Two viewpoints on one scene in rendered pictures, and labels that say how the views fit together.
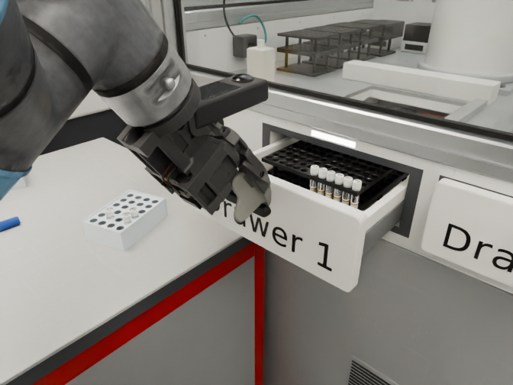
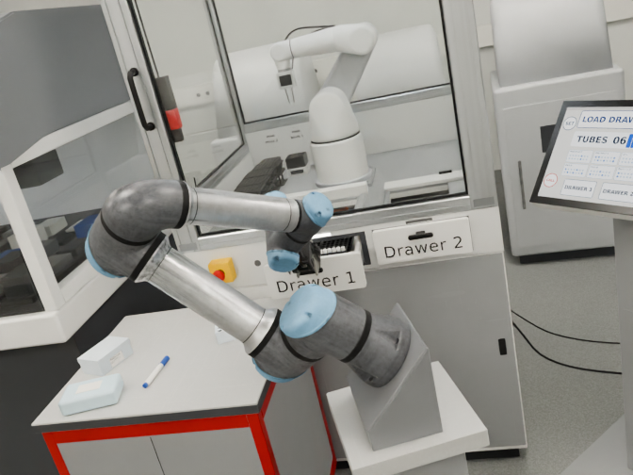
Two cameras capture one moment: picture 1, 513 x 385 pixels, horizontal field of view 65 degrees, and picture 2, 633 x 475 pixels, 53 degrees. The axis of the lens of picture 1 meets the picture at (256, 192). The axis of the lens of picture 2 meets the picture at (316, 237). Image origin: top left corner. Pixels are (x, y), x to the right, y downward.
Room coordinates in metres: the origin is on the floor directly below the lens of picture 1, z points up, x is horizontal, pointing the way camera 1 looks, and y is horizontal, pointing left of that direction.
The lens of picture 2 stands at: (-1.03, 0.79, 1.60)
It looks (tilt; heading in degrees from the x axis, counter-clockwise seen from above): 20 degrees down; 331
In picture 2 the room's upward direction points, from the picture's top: 13 degrees counter-clockwise
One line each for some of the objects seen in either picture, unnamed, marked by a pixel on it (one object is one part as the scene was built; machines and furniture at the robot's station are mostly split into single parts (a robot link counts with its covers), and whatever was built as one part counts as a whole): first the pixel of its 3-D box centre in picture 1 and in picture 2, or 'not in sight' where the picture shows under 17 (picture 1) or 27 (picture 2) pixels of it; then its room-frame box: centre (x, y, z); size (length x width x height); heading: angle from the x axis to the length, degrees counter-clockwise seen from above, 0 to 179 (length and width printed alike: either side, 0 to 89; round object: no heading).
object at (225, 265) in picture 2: not in sight; (221, 270); (0.80, 0.14, 0.88); 0.07 x 0.05 x 0.07; 48
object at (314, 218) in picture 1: (266, 212); (315, 275); (0.48, -0.01, 0.87); 0.29 x 0.02 x 0.11; 48
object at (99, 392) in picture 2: not in sight; (91, 393); (0.60, 0.66, 0.78); 0.15 x 0.10 x 0.04; 61
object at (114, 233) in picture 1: (127, 218); (230, 325); (0.61, 0.23, 0.78); 0.12 x 0.08 x 0.04; 156
